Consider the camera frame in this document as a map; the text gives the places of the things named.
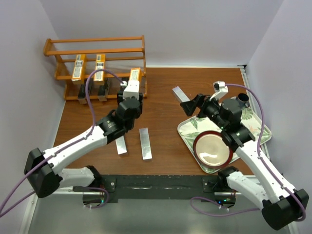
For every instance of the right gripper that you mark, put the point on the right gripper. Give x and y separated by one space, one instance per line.
189 107

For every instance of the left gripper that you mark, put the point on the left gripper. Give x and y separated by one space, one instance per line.
139 109

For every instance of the black toothpaste box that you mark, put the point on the black toothpaste box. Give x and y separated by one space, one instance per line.
82 93
103 91

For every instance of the silver gold R&O toothpaste box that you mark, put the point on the silver gold R&O toothpaste box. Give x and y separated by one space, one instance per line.
135 74

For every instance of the orange toothpaste box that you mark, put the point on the orange toothpaste box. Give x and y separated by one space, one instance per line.
99 76

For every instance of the yellow toothpaste box with barcode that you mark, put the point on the yellow toothpaste box with barcode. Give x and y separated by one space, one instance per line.
79 69

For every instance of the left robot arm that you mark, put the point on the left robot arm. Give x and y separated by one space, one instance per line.
47 170

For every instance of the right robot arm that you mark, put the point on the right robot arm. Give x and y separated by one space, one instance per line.
279 201

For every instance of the orange wooden three-tier shelf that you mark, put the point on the orange wooden three-tier shelf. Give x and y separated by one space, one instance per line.
122 54

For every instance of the red rimmed cream plate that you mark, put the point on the red rimmed cream plate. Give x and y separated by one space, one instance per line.
211 151

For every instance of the dark blue mug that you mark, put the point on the dark blue mug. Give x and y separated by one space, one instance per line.
243 100

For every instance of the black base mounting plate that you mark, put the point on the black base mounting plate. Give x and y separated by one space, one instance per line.
177 187

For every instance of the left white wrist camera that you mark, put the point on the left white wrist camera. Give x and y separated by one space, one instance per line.
130 89

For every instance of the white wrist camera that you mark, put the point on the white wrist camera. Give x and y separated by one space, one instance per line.
220 90
130 89

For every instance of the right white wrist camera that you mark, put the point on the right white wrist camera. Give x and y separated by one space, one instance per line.
220 90

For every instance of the aluminium frame rail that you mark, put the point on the aluminium frame rail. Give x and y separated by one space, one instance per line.
66 211

